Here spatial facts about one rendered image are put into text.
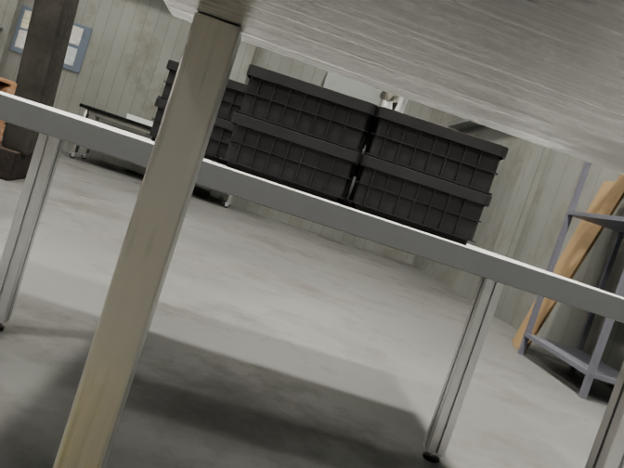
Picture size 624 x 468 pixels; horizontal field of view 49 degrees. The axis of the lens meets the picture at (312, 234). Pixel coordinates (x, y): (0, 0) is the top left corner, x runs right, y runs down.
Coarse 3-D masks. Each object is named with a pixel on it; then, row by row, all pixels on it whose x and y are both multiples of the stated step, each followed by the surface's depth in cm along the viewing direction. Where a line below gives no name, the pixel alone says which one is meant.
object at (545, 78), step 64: (192, 0) 51; (256, 0) 45; (320, 0) 40; (384, 0) 36; (448, 0) 33; (512, 0) 30; (576, 0) 28; (192, 64) 55; (320, 64) 60; (384, 64) 52; (448, 64) 45; (512, 64) 40; (576, 64) 36; (192, 128) 55; (512, 128) 61; (576, 128) 52; (128, 256) 56; (128, 320) 56; (128, 384) 57; (64, 448) 57
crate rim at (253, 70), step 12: (252, 72) 151; (264, 72) 151; (276, 72) 150; (288, 84) 150; (300, 84) 150; (312, 84) 150; (324, 96) 150; (336, 96) 150; (348, 96) 150; (360, 108) 150; (372, 108) 150; (372, 120) 159
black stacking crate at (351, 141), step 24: (264, 96) 152; (288, 96) 151; (312, 96) 151; (264, 120) 151; (288, 120) 152; (312, 120) 152; (336, 120) 151; (360, 120) 151; (336, 144) 152; (360, 144) 155
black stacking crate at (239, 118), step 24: (240, 120) 151; (240, 144) 152; (264, 144) 152; (288, 144) 152; (312, 144) 151; (240, 168) 154; (264, 168) 153; (288, 168) 152; (312, 168) 152; (336, 168) 152; (312, 192) 153; (336, 192) 152
